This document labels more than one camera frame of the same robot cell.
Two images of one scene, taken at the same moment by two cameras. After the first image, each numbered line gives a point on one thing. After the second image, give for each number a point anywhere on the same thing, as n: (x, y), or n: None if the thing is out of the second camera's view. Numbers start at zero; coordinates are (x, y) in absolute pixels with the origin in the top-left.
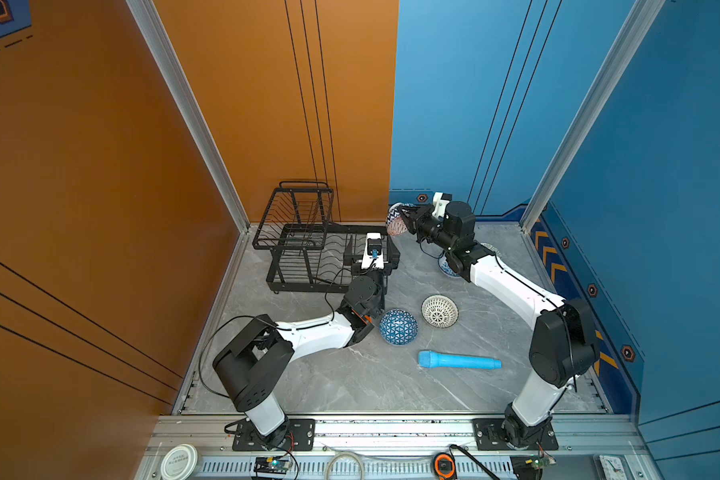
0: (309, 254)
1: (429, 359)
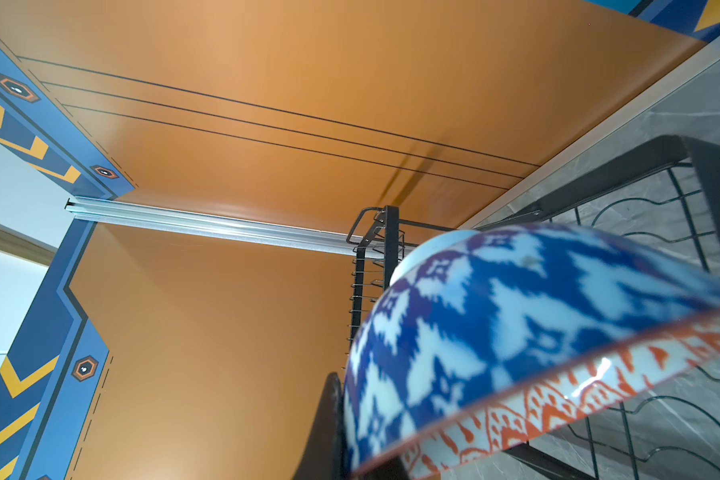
0: (694, 435)
1: None
